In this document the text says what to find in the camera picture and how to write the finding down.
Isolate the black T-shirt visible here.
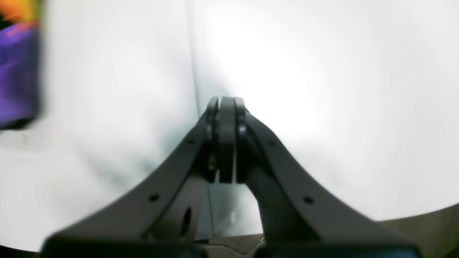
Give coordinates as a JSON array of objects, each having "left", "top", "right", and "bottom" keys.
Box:
[{"left": 0, "top": 0, "right": 44, "bottom": 131}]

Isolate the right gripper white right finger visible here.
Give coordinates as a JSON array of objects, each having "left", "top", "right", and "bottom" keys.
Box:
[{"left": 228, "top": 97, "right": 420, "bottom": 258}]

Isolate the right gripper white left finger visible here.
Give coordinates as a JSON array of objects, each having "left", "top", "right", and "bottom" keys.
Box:
[{"left": 39, "top": 97, "right": 228, "bottom": 258}]

